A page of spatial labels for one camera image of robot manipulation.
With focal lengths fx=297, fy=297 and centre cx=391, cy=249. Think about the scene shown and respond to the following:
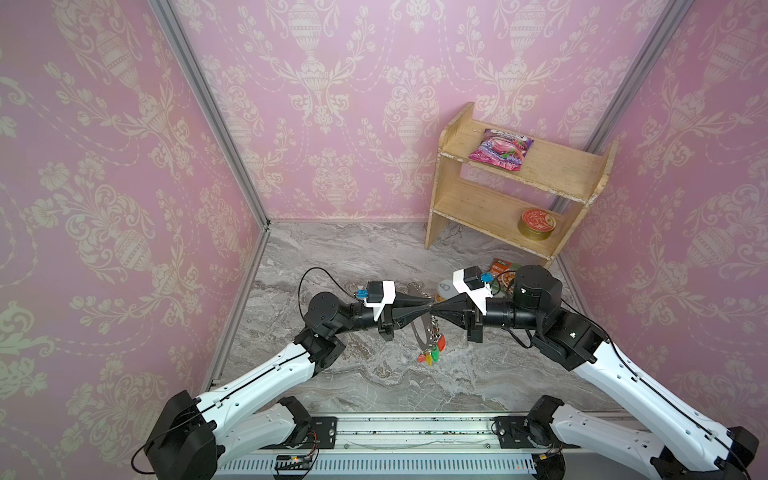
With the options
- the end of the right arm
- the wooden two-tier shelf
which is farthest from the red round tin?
the end of the right arm

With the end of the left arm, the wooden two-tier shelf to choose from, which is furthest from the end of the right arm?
the wooden two-tier shelf

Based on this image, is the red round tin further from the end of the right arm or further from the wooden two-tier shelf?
the end of the right arm

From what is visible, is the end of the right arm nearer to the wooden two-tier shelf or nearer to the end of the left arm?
the end of the left arm

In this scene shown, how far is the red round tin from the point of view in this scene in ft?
2.86
